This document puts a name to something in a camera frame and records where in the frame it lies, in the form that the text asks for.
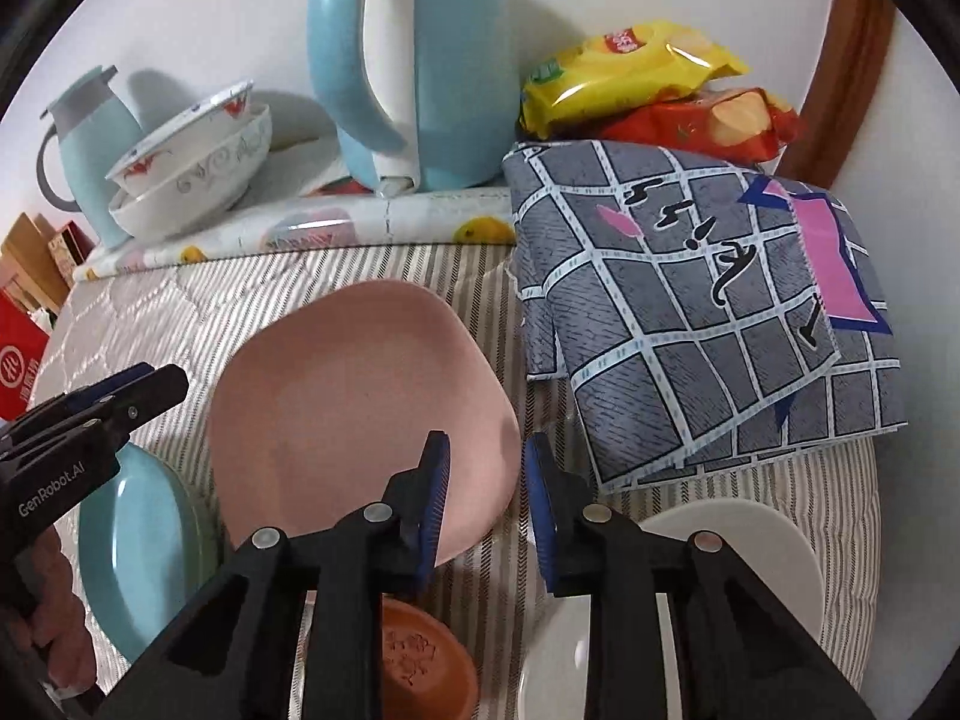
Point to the light blue thermos jug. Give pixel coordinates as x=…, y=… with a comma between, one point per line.
x=90, y=135

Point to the striped quilt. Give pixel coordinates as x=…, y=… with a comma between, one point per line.
x=225, y=292

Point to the light blue electric kettle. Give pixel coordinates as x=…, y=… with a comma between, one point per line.
x=450, y=52

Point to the white bowl grey pattern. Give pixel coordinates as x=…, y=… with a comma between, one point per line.
x=217, y=176

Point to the yellow snack bag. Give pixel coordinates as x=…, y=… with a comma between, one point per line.
x=622, y=67

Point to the small brown dish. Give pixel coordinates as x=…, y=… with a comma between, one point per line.
x=420, y=652

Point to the fruit print table mat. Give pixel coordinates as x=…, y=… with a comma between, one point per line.
x=315, y=229

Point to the white bowl red pattern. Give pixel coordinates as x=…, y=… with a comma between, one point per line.
x=172, y=142

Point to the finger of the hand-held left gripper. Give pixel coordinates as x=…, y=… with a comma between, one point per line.
x=112, y=384
x=150, y=397

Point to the light blue plate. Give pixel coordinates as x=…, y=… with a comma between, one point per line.
x=142, y=540

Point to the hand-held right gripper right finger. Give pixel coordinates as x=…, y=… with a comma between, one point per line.
x=537, y=499

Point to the cardboard box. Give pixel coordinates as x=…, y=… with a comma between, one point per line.
x=22, y=247

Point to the grey checked folded cloth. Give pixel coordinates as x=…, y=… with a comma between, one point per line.
x=675, y=300

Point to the brown wooden frame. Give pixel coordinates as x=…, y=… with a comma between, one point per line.
x=847, y=75

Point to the red paper bag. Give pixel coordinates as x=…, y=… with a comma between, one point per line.
x=19, y=360

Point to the red snack bag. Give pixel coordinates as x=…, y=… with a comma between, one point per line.
x=675, y=124

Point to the patterned small box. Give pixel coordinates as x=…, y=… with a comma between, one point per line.
x=71, y=244

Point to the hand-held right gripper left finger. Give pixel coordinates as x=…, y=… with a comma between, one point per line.
x=433, y=499

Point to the pink plate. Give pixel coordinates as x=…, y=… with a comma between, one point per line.
x=337, y=405

